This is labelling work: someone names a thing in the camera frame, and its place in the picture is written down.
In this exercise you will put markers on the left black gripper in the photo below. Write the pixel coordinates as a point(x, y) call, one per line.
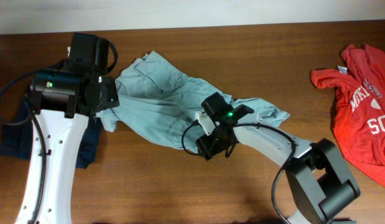
point(111, 86)

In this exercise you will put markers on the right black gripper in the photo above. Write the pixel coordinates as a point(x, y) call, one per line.
point(207, 147)

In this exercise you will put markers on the light teal t-shirt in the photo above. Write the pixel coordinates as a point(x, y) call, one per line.
point(158, 102)

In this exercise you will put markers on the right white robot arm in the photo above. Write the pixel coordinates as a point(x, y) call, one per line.
point(320, 181)

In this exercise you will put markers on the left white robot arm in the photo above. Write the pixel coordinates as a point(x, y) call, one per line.
point(64, 99)

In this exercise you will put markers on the red printed t-shirt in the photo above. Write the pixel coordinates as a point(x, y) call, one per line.
point(359, 123)

